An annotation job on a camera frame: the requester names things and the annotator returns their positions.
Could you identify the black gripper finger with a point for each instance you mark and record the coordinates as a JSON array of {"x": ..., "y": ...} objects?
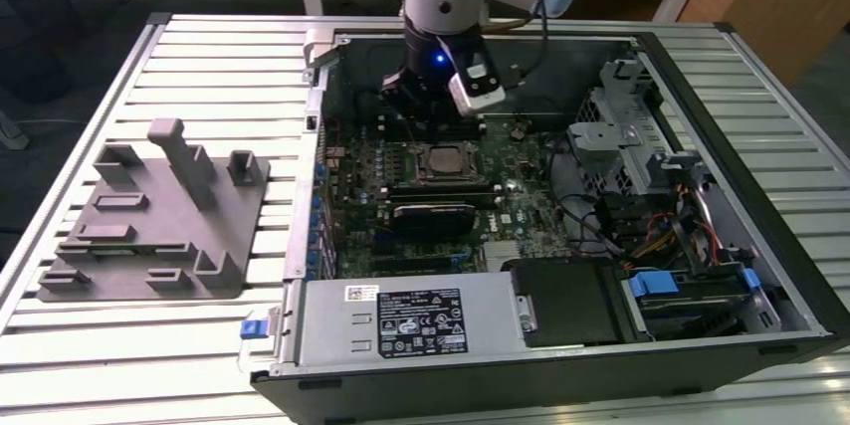
[
  {"x": 445, "y": 124},
  {"x": 397, "y": 94}
]

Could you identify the silver CPU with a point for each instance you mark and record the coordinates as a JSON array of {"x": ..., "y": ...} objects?
[{"x": 448, "y": 160}]

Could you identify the coin cell battery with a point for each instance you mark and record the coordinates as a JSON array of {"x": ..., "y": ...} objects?
[{"x": 517, "y": 130}]

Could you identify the green motherboard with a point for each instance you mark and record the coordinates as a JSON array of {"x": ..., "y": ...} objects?
[{"x": 361, "y": 181}]

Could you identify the black graphics card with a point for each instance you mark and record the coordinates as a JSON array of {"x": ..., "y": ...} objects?
[{"x": 431, "y": 221}]

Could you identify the grey metal drive cage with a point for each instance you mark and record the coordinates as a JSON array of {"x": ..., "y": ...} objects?
[{"x": 600, "y": 144}]

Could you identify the silver chipset heat sink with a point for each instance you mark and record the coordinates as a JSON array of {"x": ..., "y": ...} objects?
[{"x": 503, "y": 253}]

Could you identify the black expansion slot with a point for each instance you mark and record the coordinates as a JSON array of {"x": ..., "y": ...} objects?
[{"x": 411, "y": 264}]

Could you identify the black plastic shroud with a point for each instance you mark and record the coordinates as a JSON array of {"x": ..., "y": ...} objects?
[{"x": 571, "y": 300}]

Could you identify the grey power supply unit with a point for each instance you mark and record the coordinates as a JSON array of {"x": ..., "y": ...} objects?
[{"x": 332, "y": 315}]

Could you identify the blue disk carrier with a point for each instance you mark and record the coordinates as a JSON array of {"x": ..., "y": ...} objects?
[{"x": 654, "y": 285}]

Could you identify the grey parts rack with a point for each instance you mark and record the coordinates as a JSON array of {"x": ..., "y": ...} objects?
[{"x": 165, "y": 246}]

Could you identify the grey metal disk bay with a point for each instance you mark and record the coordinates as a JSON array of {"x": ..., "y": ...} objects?
[{"x": 635, "y": 313}]

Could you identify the blue case latch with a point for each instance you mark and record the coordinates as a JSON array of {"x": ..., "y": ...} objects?
[{"x": 252, "y": 329}]

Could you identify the green RAM stick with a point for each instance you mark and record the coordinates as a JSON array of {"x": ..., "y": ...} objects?
[{"x": 125, "y": 249}]

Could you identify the black PC case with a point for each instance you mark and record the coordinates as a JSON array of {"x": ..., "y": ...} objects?
[{"x": 464, "y": 395}]

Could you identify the grey chair base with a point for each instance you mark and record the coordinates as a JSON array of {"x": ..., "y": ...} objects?
[{"x": 12, "y": 136}]

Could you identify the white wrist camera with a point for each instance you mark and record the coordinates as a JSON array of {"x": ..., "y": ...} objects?
[{"x": 477, "y": 94}]

